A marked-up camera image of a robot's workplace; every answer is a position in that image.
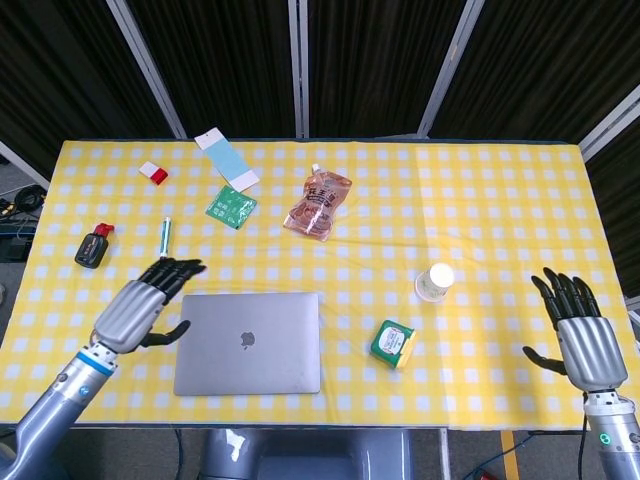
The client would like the black floor cable bundle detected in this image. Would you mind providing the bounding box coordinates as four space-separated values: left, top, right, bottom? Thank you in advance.
0 183 49 222

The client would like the green box with yellow lid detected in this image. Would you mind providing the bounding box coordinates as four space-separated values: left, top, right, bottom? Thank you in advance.
369 318 418 372

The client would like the slanted white partition post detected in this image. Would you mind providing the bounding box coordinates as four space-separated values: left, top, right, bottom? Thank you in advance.
0 139 52 192
416 0 485 139
105 0 188 140
578 83 640 162

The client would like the yellow white checkered tablecloth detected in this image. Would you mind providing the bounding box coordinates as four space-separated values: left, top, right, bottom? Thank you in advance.
0 138 640 431

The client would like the red white small box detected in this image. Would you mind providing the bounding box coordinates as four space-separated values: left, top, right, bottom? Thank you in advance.
137 160 170 187

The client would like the white floral paper cup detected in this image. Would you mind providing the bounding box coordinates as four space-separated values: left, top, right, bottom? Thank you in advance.
414 262 456 304

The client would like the blue white paper card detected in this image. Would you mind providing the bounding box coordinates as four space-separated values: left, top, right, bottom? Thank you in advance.
193 128 261 193

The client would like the black bottle with red cap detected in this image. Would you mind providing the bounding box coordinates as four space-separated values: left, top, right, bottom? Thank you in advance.
73 222 117 271

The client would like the green foil packet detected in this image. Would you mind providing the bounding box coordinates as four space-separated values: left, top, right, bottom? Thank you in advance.
203 183 259 233

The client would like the straight white partition post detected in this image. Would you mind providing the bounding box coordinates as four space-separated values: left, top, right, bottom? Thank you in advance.
287 0 312 139

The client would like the thin black hanging cable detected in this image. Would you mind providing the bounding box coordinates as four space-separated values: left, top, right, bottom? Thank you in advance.
171 428 185 480

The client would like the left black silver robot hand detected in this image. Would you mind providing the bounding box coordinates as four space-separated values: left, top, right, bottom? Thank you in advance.
92 256 208 356

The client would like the grey laptop computer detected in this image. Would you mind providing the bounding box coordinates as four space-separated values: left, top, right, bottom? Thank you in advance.
173 292 322 397

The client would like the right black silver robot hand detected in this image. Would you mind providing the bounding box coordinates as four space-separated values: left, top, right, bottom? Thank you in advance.
522 266 630 396

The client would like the orange snack spout pouch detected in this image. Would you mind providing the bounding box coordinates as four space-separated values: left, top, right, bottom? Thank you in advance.
282 163 353 243

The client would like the black floor power box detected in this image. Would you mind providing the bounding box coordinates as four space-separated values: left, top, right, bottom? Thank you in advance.
0 223 37 264

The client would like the grey robot torso base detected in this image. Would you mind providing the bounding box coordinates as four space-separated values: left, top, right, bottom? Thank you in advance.
198 427 417 480

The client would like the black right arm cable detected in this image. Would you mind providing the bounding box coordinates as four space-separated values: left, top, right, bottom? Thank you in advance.
578 393 590 480

